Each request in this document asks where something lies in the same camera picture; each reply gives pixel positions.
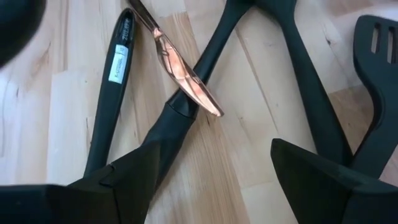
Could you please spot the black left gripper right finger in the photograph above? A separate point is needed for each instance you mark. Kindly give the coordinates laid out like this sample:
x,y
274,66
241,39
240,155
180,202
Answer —
x,y
326,193

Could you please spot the black slotted spatula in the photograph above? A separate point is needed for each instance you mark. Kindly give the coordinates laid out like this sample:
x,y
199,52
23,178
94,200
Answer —
x,y
373,93

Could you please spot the rose gold knife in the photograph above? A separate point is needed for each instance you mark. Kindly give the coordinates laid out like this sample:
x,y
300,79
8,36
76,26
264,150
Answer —
x,y
180,71

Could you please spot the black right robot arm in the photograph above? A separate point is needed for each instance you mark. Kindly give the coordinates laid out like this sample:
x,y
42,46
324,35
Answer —
x,y
15,25

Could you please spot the black spoon with white label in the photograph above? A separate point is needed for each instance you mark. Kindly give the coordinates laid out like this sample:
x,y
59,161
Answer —
x,y
113,93

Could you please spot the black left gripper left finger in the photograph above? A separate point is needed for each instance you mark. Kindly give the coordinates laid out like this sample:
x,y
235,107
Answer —
x,y
93,199

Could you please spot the black utensil with thick grip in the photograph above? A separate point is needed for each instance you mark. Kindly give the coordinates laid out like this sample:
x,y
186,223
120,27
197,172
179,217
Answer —
x,y
183,109

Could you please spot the black ladle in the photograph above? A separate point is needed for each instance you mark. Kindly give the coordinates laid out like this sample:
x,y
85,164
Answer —
x,y
311,93

